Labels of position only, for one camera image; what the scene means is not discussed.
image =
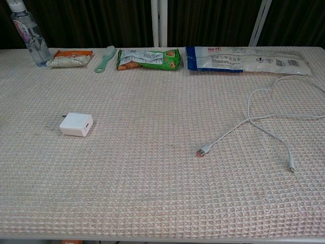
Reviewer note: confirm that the white USB wall charger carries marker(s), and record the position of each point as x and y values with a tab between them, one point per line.
75	125

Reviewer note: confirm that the woven checkered tablecloth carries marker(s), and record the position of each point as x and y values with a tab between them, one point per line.
152	178

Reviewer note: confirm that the green snack bag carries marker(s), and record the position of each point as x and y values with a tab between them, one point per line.
149	59

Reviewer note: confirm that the mint green brush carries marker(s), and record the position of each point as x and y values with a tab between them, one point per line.
102	63

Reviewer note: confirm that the white blue plastic package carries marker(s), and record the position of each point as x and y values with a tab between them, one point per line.
254	61

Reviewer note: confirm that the orange white snack packet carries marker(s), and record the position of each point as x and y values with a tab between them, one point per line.
71	60

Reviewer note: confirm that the dark pleated curtain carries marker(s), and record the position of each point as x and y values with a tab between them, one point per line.
89	23

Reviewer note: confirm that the small orange object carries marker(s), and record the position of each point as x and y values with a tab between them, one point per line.
72	242

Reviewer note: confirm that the clear plastic water bottle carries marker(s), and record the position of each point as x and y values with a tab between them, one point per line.
33	38

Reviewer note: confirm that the white vertical frame post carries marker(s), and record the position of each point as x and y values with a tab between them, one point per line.
159	23

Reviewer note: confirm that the white slanted frame post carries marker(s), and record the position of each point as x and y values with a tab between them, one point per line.
259	23

